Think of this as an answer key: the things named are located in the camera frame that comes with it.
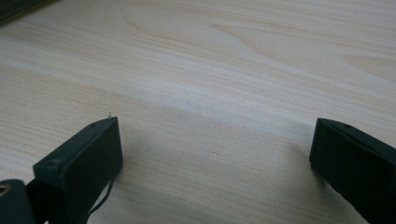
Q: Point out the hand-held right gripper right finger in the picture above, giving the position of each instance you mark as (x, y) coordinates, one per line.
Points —
(358, 168)

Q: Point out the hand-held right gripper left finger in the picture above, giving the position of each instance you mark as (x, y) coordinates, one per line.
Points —
(77, 168)

